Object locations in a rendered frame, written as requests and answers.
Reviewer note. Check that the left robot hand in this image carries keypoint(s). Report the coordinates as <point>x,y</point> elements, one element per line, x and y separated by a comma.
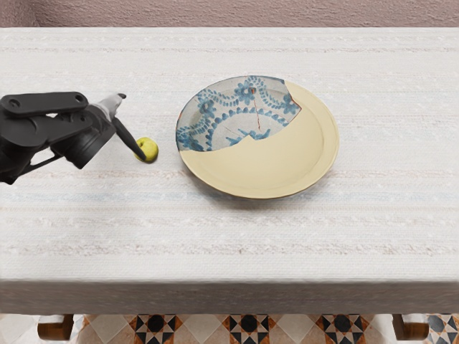
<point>114,114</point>

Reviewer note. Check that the cream plate with blue pattern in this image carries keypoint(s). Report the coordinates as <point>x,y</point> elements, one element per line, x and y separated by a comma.
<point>265,154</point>

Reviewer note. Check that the yellow-green apple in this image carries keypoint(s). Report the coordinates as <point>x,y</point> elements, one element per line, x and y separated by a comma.
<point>150,149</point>

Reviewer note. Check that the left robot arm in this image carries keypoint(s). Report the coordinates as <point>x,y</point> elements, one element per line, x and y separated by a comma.
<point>43,132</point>

